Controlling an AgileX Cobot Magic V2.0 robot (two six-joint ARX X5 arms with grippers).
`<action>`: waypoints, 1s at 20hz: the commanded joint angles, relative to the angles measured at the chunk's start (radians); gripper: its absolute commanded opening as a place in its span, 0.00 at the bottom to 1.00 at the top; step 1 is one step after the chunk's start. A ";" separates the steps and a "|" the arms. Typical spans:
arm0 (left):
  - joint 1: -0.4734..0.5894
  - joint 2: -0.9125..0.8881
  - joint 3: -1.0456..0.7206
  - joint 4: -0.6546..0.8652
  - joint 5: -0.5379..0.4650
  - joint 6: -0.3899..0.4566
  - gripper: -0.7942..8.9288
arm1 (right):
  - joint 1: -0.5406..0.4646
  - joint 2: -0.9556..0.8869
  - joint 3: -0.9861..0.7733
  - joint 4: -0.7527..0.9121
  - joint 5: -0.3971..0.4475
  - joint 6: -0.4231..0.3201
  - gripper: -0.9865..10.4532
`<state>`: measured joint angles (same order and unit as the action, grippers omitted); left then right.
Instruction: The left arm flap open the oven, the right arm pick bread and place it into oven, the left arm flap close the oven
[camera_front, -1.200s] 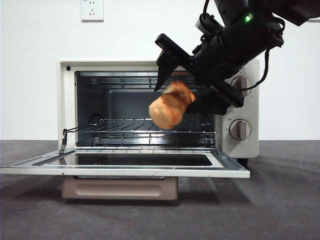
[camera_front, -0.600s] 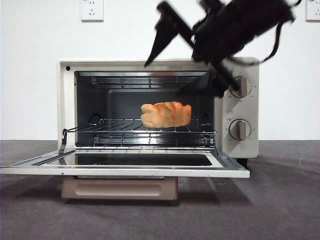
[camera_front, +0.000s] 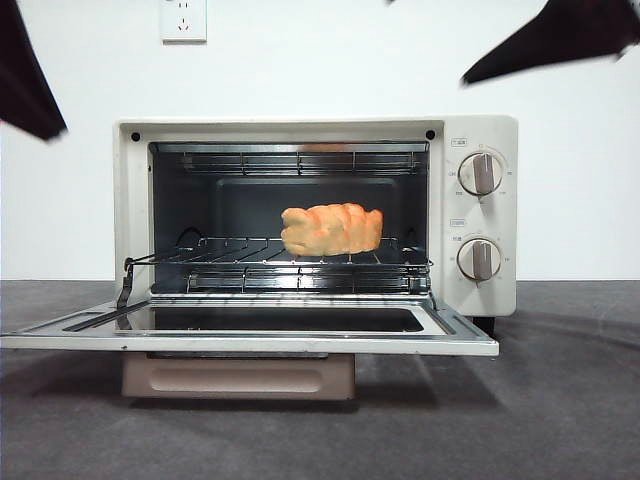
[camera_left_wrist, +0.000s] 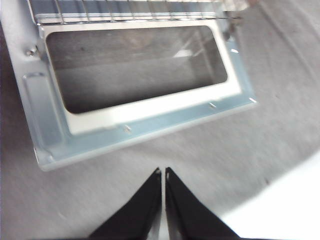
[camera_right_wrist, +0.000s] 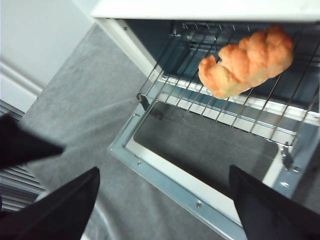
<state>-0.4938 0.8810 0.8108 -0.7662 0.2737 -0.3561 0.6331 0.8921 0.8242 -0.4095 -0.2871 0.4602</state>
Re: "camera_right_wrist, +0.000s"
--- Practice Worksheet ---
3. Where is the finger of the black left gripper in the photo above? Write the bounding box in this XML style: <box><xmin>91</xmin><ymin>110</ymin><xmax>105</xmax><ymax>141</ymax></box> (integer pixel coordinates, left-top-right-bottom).
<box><xmin>0</xmin><ymin>113</ymin><xmax>65</xmax><ymax>168</ymax></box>

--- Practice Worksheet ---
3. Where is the orange braided bread loaf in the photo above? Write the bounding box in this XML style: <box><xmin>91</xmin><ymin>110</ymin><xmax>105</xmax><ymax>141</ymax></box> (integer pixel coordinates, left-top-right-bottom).
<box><xmin>198</xmin><ymin>24</ymin><xmax>295</xmax><ymax>99</ymax></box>

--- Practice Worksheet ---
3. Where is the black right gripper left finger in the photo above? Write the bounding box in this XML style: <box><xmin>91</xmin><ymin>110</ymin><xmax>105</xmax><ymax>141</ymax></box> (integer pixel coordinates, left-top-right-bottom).
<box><xmin>0</xmin><ymin>166</ymin><xmax>101</xmax><ymax>240</ymax></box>

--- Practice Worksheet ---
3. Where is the dark grey felt table mat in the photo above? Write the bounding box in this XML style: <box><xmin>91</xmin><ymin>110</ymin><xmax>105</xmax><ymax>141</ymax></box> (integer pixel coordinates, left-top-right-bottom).
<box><xmin>22</xmin><ymin>24</ymin><xmax>320</xmax><ymax>240</ymax></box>

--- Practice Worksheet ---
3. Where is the cream Toshiba toaster oven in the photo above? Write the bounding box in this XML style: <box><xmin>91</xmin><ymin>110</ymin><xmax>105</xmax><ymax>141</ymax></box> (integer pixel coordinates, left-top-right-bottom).
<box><xmin>92</xmin><ymin>0</ymin><xmax>320</xmax><ymax>126</ymax></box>

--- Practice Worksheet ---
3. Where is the grey slatted panel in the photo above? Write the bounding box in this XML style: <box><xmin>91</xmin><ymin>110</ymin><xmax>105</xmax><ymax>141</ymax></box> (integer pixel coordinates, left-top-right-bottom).
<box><xmin>0</xmin><ymin>99</ymin><xmax>45</xmax><ymax>213</ymax></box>

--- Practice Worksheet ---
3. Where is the glass oven door with handle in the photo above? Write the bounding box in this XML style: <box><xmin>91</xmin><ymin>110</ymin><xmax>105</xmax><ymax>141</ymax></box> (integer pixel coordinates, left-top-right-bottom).
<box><xmin>107</xmin><ymin>99</ymin><xmax>320</xmax><ymax>240</ymax></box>

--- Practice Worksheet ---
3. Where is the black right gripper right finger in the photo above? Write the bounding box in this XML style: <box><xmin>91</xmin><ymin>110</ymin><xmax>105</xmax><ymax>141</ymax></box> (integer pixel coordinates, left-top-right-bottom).
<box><xmin>229</xmin><ymin>164</ymin><xmax>320</xmax><ymax>240</ymax></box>

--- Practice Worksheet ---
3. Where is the metal wire oven rack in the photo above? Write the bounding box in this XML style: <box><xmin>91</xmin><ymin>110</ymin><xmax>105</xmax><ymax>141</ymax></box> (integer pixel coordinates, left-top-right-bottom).
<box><xmin>136</xmin><ymin>21</ymin><xmax>320</xmax><ymax>148</ymax></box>

